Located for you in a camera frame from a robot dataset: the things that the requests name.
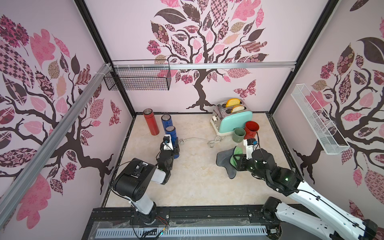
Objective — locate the yellow bread slice back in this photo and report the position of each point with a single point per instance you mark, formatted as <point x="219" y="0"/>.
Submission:
<point x="232" y="102"/>

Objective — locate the mint green toaster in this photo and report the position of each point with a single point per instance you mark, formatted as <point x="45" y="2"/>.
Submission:
<point x="224" y="122"/>

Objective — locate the red cup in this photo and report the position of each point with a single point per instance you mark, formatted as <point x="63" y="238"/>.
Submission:
<point x="251" y="129"/>

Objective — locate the pale bread slice front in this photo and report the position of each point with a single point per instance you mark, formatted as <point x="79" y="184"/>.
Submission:
<point x="237" y="108"/>

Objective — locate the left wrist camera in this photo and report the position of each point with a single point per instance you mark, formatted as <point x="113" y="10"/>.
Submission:
<point x="167" y="145"/>

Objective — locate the red thermos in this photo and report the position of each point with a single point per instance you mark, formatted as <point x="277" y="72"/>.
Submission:
<point x="151" y="121"/>

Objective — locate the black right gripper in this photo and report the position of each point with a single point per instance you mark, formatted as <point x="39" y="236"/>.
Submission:
<point x="242" y="160"/>

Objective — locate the white slotted cable duct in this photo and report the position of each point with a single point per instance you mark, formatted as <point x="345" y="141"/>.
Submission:
<point x="181" y="232"/>

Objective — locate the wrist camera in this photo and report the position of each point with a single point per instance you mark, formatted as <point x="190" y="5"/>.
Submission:
<point x="250" y="145"/>
<point x="167" y="145"/>

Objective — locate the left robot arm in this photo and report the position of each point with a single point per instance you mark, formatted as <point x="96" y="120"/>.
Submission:
<point x="132" y="182"/>

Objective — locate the black wire basket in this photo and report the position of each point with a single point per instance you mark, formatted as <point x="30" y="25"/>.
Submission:
<point x="139" y="75"/>

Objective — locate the white wire basket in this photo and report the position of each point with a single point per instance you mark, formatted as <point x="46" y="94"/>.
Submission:
<point x="324" y="128"/>

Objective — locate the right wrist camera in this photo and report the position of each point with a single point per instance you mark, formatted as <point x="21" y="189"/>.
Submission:
<point x="250" y="145"/>

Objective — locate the green cup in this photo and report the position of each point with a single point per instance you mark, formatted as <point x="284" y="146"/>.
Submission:
<point x="238" y="135"/>

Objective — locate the dark blue thermos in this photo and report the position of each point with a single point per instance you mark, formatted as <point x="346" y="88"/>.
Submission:
<point x="171" y="130"/>

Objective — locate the aluminium rail left wall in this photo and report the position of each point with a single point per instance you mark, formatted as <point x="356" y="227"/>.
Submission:
<point x="28" y="175"/>

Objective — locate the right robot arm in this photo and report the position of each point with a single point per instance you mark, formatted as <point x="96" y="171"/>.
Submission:
<point x="326" y="221"/>

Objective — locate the green and grey cloth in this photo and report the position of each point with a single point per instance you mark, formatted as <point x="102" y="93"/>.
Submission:
<point x="225" y="158"/>

